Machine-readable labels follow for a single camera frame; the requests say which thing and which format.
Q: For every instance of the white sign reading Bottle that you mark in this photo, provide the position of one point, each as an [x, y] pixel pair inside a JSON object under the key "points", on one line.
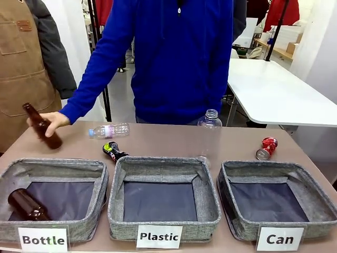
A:
{"points": [[43, 239]]}

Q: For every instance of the person's right hand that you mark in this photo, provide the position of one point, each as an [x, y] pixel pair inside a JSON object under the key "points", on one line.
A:
{"points": [[56, 120]]}

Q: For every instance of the wooden shelf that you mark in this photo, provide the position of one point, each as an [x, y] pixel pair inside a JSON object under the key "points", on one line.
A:
{"points": [[279, 54]]}

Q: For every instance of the red hanging garment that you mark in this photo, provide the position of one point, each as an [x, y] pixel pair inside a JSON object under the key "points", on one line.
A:
{"points": [[104, 8], [281, 13]]}

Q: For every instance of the cardboard box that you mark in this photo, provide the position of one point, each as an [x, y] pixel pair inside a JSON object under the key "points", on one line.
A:
{"points": [[291, 48]]}

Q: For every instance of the grey fabric basket can label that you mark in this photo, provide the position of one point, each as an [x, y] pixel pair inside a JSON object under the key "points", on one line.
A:
{"points": [[263, 171]]}

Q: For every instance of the white sign reading Can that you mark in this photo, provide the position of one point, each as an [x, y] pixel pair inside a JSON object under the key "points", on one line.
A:
{"points": [[280, 239]]}

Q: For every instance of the person in blue hoodie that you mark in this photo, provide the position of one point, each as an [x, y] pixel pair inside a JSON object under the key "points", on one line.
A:
{"points": [[179, 66]]}

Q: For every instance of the large clear plastic bottle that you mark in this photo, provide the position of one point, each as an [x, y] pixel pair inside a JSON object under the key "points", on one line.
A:
{"points": [[210, 124]]}

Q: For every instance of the person's right forearm blue sleeve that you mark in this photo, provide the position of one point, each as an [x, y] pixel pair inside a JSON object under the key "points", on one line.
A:
{"points": [[79, 102]]}

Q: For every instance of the white flat board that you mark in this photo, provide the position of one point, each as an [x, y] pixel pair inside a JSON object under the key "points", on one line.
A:
{"points": [[247, 33]]}

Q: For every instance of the person in brown apron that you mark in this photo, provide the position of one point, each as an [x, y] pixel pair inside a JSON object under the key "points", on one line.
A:
{"points": [[21, 66]]}

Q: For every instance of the person in dark jacket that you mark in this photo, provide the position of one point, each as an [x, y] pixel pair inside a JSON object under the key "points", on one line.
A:
{"points": [[239, 18]]}

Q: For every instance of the grey fabric basket plastic label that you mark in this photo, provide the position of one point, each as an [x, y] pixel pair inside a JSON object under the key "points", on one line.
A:
{"points": [[163, 168]]}

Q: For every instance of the crushed black can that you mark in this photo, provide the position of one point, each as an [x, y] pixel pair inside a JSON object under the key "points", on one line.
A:
{"points": [[109, 149]]}

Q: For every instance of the white background table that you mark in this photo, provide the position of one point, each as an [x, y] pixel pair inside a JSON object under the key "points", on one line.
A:
{"points": [[263, 87]]}

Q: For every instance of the grey fabric basket bottle label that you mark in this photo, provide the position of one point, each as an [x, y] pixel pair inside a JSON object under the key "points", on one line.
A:
{"points": [[52, 168]]}

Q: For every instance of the black stand pole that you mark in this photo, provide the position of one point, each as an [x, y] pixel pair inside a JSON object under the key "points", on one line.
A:
{"points": [[107, 105], [273, 34]]}

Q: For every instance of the white sign reading Plastic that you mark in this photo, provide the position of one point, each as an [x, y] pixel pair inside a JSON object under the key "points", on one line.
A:
{"points": [[159, 236]]}

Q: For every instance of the small clear bottle pink label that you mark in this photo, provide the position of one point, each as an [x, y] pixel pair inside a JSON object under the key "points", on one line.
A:
{"points": [[116, 130]]}

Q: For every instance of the brown glass beer bottle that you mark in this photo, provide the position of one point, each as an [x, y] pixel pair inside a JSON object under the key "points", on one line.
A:
{"points": [[54, 141], [23, 203]]}

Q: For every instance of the stack of white boxes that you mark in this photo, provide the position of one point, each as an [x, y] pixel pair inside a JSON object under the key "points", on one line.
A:
{"points": [[288, 35]]}

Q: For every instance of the crushed red can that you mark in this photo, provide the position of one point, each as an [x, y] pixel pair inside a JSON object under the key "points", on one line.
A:
{"points": [[267, 149]]}

